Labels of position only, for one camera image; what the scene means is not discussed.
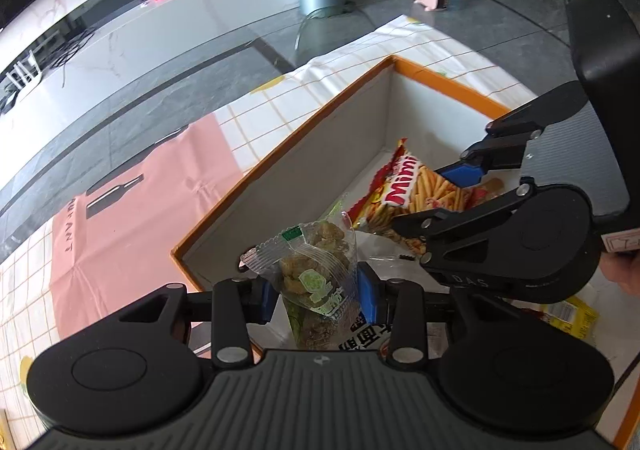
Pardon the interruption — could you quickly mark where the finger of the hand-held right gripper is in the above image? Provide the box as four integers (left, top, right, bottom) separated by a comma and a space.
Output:
390, 182, 534, 267
434, 122, 546, 189

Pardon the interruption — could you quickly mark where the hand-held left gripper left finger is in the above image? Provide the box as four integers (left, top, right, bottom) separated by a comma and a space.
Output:
117, 275, 277, 371

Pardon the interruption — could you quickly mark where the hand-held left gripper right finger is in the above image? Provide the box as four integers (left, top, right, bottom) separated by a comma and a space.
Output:
356, 262, 523, 365

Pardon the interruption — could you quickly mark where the red yellow snack stick bag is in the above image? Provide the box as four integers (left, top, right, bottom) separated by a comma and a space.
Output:
347, 137, 506, 257

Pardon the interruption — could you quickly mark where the clear packet of brown snacks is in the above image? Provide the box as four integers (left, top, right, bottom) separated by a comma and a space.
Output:
240, 212, 359, 351

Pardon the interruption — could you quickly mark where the orange cardboard box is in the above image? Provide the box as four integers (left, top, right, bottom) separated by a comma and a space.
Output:
170, 54, 640, 450

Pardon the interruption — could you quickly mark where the person's right hand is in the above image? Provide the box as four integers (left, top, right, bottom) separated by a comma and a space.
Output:
601, 249, 640, 297

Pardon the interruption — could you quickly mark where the pink tablecloth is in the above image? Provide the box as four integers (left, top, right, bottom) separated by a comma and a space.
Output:
50, 117, 247, 347

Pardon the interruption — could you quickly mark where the white marble cabinet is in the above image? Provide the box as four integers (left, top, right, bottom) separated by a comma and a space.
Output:
0, 0, 311, 191

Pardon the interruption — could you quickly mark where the white router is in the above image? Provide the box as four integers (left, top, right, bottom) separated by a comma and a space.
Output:
4, 50, 44, 91

